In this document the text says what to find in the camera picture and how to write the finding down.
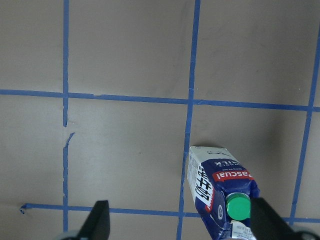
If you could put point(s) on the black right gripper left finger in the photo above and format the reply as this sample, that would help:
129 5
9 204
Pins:
97 224

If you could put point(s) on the blue white milk carton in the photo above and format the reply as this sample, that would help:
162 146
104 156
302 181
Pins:
222 190

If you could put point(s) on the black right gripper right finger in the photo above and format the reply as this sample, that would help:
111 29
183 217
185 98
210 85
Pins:
266 224

